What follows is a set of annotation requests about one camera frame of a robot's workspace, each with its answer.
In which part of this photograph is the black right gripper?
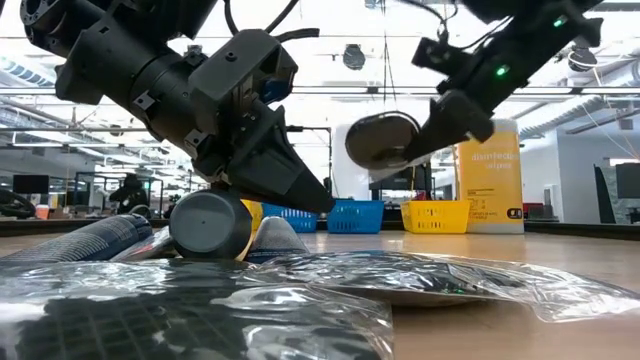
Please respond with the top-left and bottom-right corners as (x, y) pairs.
(402, 33), (540, 162)

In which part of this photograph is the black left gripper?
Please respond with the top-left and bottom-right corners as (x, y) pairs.
(183, 88), (337, 216)

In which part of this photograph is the grey ribbed cloth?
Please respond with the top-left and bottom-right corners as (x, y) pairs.
(0, 213), (154, 265)

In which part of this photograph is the yellow plastic basket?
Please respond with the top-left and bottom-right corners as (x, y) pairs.
(400, 199), (473, 235)
(241, 198), (265, 232)

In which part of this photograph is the blue plastic basket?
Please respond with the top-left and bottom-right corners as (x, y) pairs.
(327, 199), (386, 235)
(260, 202), (320, 234)

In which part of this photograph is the yellow disinfecting wipes canister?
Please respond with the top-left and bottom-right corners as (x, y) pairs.
(455, 118), (525, 235)

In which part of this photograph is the round black ceiling fixture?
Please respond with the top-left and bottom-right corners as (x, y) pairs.
(342, 43), (367, 71)

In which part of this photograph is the person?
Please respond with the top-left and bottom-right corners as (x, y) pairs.
(108, 173), (150, 217)

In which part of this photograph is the black upright panel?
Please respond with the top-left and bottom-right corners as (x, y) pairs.
(593, 164), (617, 225)

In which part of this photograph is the black desk monitor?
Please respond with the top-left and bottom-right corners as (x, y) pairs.
(614, 162), (640, 201)

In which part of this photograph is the clear plastic bag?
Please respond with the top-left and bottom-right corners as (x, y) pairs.
(0, 259), (395, 360)

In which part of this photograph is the small black monitor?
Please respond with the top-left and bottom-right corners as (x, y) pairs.
(12, 174), (51, 196)

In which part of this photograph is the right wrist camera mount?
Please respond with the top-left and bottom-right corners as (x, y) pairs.
(411, 35), (474, 79)

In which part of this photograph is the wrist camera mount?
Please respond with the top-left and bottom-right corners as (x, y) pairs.
(188, 28), (300, 126)
(411, 35), (474, 79)

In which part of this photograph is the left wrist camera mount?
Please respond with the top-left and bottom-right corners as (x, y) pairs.
(188, 28), (300, 126)

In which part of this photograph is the black ceiling cable reel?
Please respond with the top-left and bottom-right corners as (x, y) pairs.
(567, 45), (599, 74)

